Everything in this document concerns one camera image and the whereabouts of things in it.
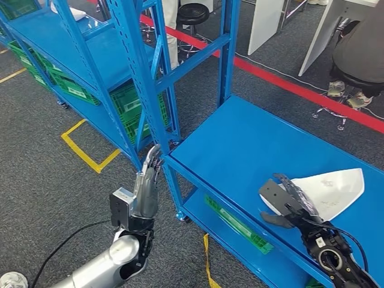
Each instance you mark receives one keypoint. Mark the white desk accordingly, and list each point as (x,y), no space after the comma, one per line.
(317,36)

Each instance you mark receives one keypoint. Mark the yellow floor tape strip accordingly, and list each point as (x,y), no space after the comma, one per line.
(207,258)

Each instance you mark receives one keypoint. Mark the yellow floor tape line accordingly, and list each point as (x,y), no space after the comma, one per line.
(3,51)
(13,75)

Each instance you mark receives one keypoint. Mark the black round stool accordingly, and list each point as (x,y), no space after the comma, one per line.
(369,90)
(192,12)

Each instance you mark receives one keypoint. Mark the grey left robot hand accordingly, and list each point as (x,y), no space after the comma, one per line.
(146,194)

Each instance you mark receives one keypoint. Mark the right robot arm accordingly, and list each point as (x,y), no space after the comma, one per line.
(330,254)

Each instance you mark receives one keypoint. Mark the green plastic crate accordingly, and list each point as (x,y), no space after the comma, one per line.
(240,226)
(314,284)
(18,8)
(27,59)
(129,107)
(72,89)

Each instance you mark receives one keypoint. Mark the blue metal shelf rack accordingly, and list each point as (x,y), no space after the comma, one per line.
(240,151)
(59,43)

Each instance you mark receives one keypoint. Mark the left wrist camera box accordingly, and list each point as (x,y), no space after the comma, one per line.
(120,208)

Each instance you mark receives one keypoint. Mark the yellow floor tape corner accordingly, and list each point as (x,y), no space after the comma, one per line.
(79,154)

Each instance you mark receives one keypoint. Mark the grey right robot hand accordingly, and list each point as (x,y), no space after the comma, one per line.
(276,194)

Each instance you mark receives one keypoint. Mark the white desk side panel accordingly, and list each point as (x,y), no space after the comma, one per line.
(264,24)

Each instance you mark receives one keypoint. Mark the seated person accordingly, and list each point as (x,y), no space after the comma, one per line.
(363,43)

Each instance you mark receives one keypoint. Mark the white plastic shell part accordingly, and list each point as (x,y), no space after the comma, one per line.
(75,14)
(336,194)

